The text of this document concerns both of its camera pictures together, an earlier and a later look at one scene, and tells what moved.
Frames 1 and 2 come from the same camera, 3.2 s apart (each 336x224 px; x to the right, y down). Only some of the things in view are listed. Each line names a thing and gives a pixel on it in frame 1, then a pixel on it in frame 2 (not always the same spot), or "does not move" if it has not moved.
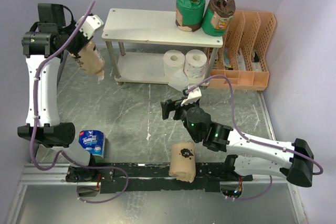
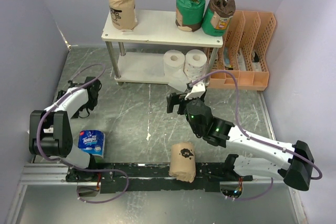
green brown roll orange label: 217,17 does not move
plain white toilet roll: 173,63 does not move
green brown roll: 190,5 does not move
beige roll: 93,60 -> 122,9
